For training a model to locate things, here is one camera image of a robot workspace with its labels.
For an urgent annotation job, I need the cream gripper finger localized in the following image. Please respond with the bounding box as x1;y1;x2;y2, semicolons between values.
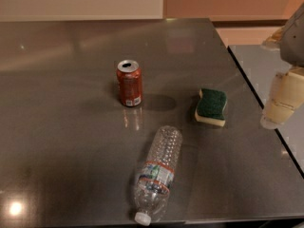
260;67;304;129
261;28;283;50

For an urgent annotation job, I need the clear plastic water bottle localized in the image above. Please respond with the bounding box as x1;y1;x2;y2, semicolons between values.
134;125;182;226

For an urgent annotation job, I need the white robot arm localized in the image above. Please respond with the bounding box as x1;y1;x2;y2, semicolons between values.
260;4;304;129

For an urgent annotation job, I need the grey side table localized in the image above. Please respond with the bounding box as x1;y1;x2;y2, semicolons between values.
228;45;304;173

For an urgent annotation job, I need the green yellow sponge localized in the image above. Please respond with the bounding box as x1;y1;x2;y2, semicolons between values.
195;88;227;127

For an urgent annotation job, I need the orange soda can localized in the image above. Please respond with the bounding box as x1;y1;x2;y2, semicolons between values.
116;60;143;107

